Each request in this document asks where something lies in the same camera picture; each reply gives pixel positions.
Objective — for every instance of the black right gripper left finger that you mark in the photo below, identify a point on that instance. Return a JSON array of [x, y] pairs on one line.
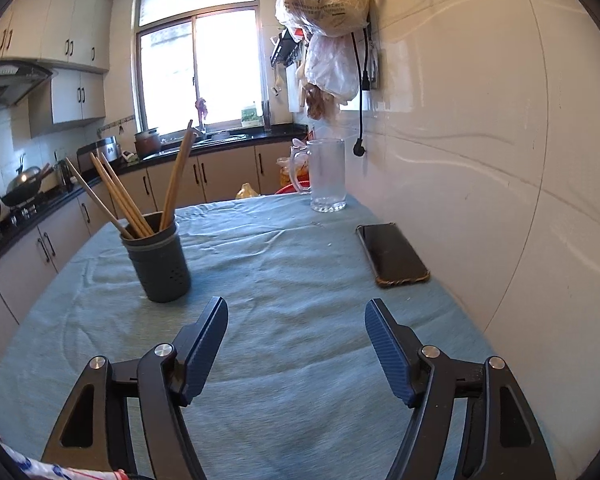
[[196, 346]]

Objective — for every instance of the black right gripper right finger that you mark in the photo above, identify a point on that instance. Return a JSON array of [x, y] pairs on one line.
[[397, 348]]

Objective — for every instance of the kitchen window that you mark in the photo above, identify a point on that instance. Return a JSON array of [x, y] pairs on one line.
[[199, 62]]

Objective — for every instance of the black smartphone in case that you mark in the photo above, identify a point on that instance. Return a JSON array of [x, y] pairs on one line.
[[392, 258]]

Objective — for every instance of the dark grey utensil holder cup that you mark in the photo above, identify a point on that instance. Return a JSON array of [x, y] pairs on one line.
[[159, 261]]

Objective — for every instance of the grey-green table cloth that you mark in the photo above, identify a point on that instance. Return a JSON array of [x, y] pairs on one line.
[[296, 390]]

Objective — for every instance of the black wok on stove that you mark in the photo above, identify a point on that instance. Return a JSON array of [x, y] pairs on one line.
[[26, 184]]

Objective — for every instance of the red plastic basin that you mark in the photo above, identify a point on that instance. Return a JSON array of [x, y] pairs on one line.
[[304, 187]]

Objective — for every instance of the silver rice cooker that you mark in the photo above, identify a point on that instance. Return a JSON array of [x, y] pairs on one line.
[[108, 147]]

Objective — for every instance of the clear glass mug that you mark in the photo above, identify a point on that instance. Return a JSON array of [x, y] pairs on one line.
[[327, 172]]

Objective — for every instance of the brown pot on counter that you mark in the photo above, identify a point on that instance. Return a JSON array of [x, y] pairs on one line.
[[147, 142]]

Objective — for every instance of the black range hood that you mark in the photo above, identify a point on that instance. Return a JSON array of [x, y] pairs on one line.
[[18, 78]]

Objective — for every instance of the white hanging plastic bag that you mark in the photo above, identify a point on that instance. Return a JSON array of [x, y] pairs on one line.
[[331, 66]]

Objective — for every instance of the white upper cabinets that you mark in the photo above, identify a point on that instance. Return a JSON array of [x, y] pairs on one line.
[[63, 47]]

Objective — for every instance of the black wall shelf rack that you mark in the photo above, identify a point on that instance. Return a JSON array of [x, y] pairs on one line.
[[286, 46]]

